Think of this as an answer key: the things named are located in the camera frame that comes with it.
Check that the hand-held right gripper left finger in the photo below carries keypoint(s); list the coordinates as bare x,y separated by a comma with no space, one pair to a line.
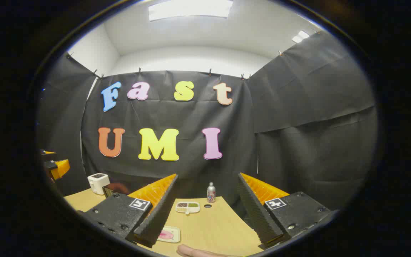
157,217

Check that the cream square plate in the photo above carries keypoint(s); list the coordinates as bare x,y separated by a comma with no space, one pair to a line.
175,232

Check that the silver printed bottle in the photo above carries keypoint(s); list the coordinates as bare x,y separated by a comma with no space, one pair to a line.
211,192

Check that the black electric oven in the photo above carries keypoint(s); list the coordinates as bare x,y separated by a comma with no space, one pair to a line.
120,188

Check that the white toaster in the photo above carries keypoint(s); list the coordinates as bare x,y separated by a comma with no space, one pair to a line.
98,184

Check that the large ceiling light panel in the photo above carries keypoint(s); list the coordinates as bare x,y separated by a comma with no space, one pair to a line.
191,9

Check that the small ceiling light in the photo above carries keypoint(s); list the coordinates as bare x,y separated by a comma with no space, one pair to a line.
300,36

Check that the white divided bean tray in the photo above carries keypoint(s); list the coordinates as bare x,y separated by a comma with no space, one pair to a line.
187,207

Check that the row of small cloth clips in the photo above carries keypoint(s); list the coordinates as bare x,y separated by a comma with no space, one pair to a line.
139,70

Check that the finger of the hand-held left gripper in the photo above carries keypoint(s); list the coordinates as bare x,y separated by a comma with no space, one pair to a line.
61,168
48,154

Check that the pink round food slice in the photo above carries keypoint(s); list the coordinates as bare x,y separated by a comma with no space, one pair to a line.
166,235

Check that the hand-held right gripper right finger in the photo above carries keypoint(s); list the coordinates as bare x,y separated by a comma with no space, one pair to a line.
259,217

